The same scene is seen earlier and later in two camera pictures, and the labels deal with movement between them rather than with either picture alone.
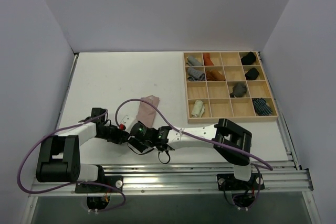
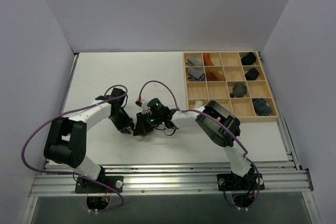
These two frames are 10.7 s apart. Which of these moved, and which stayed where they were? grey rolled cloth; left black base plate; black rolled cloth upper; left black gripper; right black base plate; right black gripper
Moved: left black gripper; right black gripper
Stayed: grey rolled cloth; black rolled cloth upper; right black base plate; left black base plate
